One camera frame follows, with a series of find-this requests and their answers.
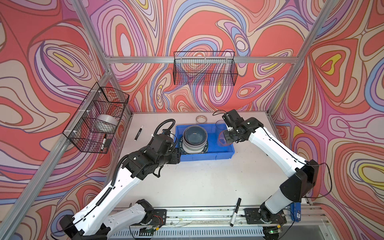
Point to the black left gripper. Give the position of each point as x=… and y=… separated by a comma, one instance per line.
x=175, y=156

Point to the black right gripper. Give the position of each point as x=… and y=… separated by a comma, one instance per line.
x=228, y=139

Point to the white plate green lettered rim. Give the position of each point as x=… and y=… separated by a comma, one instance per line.
x=191, y=152

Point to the grey purple bowl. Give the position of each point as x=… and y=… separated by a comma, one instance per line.
x=190, y=147

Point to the dark blue ceramic bowl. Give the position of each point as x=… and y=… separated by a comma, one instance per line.
x=195, y=135

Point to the clear grey plastic cup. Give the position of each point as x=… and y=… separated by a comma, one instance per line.
x=221, y=126

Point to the pink translucent cup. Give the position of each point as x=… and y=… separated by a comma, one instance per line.
x=224, y=138

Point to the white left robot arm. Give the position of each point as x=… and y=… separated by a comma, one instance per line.
x=95, y=221

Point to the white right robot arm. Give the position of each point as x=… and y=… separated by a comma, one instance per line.
x=302, y=174

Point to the blue plastic bin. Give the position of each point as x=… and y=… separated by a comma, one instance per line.
x=213, y=150

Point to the small black marker on table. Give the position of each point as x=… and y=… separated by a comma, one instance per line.
x=138, y=133

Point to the marker in left basket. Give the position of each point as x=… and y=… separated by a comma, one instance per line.
x=103, y=142

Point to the white tape roll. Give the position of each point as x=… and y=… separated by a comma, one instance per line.
x=106, y=123

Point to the blue handheld device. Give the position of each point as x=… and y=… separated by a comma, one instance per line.
x=296, y=211

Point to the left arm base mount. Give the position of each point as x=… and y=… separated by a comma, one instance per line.
x=146, y=215

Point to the black marker on rail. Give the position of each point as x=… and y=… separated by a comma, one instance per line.
x=233, y=218

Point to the black wire basket left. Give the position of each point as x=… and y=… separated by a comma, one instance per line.
x=81, y=132

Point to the black wire basket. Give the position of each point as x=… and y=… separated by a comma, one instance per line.
x=205, y=68
x=81, y=132

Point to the black wire basket back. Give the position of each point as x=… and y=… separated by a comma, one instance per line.
x=205, y=68

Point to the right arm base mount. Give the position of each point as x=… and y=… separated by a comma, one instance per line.
x=257, y=216

